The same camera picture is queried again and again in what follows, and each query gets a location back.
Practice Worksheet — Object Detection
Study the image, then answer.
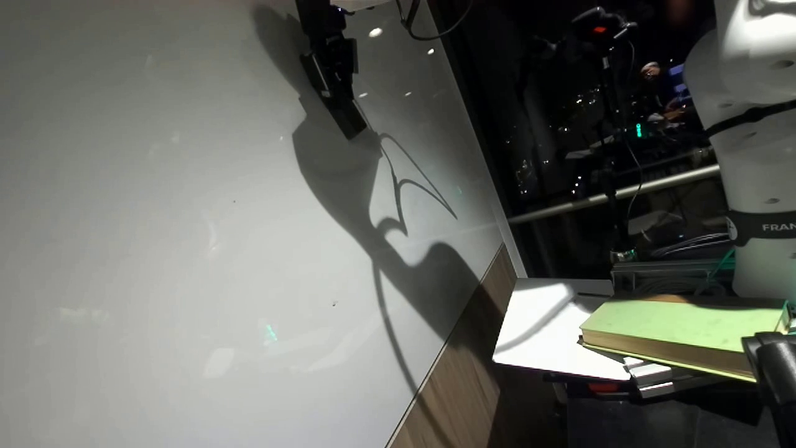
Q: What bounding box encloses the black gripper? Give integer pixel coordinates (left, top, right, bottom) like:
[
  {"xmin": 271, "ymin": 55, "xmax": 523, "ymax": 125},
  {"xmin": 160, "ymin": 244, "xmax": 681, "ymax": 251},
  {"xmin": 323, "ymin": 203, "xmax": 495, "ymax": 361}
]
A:
[{"xmin": 294, "ymin": 0, "xmax": 361, "ymax": 99}]

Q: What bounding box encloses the person in dark clothes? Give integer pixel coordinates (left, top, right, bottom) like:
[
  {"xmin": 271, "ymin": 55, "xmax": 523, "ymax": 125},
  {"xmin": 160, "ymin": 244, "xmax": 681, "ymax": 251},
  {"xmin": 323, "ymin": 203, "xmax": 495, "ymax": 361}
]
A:
[{"xmin": 645, "ymin": 0, "xmax": 710, "ymax": 128}]

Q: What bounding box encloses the green hardcover book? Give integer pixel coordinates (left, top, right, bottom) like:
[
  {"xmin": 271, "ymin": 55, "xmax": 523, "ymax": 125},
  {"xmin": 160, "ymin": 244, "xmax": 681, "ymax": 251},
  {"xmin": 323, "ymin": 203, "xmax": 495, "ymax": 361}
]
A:
[{"xmin": 577, "ymin": 296, "xmax": 792, "ymax": 386}]

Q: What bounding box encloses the grey flat book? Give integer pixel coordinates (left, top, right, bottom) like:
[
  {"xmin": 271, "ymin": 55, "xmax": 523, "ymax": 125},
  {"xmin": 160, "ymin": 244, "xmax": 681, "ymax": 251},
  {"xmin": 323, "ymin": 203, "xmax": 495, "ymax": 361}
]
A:
[{"xmin": 619, "ymin": 357, "xmax": 696, "ymax": 404}]

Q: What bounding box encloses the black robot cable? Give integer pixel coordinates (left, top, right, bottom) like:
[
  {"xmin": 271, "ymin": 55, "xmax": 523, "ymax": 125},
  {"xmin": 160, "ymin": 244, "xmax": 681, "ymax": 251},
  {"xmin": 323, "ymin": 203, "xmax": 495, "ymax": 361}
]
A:
[{"xmin": 394, "ymin": 0, "xmax": 478, "ymax": 46}]

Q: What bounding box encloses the black tripod with camera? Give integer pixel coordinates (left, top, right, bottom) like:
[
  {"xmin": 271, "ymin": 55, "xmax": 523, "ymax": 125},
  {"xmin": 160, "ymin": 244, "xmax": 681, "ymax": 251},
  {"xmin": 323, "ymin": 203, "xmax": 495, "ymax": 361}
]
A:
[{"xmin": 570, "ymin": 7, "xmax": 646, "ymax": 251}]

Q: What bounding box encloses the silver metal rail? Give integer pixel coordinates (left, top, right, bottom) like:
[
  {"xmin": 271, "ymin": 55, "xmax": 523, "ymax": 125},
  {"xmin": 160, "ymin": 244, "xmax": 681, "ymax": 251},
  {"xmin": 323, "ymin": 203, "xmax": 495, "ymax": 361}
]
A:
[{"xmin": 504, "ymin": 163, "xmax": 721, "ymax": 226}]

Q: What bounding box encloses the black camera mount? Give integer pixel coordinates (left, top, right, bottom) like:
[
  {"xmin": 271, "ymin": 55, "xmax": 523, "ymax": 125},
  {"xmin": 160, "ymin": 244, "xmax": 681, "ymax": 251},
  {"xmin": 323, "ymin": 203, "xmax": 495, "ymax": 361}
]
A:
[{"xmin": 741, "ymin": 330, "xmax": 796, "ymax": 448}]

